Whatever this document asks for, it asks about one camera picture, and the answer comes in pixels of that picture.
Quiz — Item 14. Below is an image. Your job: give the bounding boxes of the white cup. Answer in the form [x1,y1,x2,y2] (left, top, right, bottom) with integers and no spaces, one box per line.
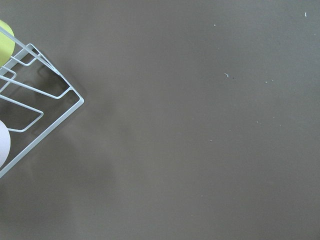
[0,121,11,166]

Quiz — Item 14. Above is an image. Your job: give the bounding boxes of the yellow-green cup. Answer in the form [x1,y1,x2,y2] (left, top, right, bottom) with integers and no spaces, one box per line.
[0,20,15,67]

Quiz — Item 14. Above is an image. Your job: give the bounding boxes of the white wire cup rack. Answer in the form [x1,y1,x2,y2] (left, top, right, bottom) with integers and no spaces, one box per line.
[0,27,85,177]

